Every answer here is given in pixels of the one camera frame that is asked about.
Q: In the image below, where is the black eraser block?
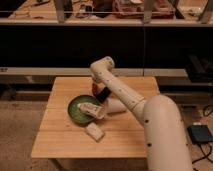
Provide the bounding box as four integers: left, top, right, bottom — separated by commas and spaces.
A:
96, 87, 111, 103

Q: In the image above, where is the white paper cup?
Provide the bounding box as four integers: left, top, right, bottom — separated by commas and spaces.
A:
107, 98, 127, 114

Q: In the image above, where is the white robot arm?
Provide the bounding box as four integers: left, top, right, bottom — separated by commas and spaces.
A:
90, 56, 193, 171

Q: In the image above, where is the red brown small bottle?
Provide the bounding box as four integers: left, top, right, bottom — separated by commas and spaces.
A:
92, 82, 98, 96

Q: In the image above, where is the green bowl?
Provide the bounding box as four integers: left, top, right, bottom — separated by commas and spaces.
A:
67, 95, 101, 124

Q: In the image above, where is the beige sponge block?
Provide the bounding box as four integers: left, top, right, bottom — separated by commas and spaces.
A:
86, 123, 105, 142

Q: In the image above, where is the red tray on shelf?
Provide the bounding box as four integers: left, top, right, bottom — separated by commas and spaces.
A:
112, 0, 175, 19

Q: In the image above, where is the black foot pedal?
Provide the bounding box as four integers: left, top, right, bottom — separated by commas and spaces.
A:
187, 125, 213, 144

